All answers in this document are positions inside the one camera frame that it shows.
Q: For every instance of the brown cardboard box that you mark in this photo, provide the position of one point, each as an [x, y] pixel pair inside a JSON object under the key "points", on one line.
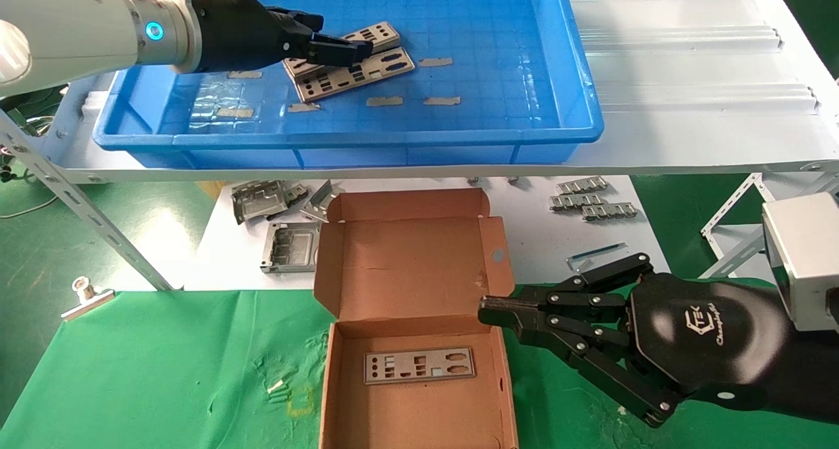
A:
{"points": [[406, 272]]}

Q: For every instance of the white angle steel bracket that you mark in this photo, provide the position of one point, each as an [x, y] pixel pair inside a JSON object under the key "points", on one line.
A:
{"points": [[734, 206]]}

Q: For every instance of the green cloth mat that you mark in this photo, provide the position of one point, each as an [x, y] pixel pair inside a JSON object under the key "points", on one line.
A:
{"points": [[196, 357]]}

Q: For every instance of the blue plastic tray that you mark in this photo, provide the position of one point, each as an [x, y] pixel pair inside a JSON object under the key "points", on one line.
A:
{"points": [[491, 75]]}

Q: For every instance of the grey tape strip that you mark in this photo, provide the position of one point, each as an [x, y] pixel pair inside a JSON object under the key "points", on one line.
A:
{"points": [[435, 62], [234, 113], [304, 107], [384, 101], [244, 75], [441, 101]]}

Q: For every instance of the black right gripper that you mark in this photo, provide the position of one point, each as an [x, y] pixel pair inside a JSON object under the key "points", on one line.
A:
{"points": [[708, 337]]}

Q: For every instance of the thin dark metal rod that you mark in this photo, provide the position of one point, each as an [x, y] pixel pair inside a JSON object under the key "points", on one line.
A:
{"points": [[603, 250]]}

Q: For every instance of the angled grey metal plate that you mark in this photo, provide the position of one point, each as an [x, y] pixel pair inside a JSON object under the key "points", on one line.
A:
{"points": [[321, 201]]}

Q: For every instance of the stamped grey metal bracket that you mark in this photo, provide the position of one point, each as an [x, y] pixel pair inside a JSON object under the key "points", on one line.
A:
{"points": [[259, 201]]}

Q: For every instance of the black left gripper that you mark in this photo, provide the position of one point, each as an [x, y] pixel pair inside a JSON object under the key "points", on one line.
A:
{"points": [[236, 33]]}

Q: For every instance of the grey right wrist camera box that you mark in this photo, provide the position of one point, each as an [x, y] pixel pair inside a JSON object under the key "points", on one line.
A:
{"points": [[806, 259]]}

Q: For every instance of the small grey metal part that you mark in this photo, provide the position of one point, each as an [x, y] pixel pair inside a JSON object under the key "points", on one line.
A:
{"points": [[296, 192]]}

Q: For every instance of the silver metal clip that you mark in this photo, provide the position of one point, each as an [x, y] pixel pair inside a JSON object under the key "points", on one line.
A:
{"points": [[85, 301]]}

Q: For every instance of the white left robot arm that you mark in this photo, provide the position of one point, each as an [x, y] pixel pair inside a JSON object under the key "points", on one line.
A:
{"points": [[65, 23]]}

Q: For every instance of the white sheet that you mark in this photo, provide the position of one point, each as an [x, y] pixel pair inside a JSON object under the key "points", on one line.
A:
{"points": [[537, 219]]}

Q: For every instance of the toothed grey metal strip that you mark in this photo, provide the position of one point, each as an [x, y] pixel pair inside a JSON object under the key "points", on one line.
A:
{"points": [[577, 202], [582, 185], [609, 211]]}

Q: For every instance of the grey metal socket frame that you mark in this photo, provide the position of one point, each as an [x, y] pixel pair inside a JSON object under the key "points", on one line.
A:
{"points": [[272, 262]]}

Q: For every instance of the perforated steel shelf post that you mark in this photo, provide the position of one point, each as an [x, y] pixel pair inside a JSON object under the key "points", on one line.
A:
{"points": [[65, 193]]}

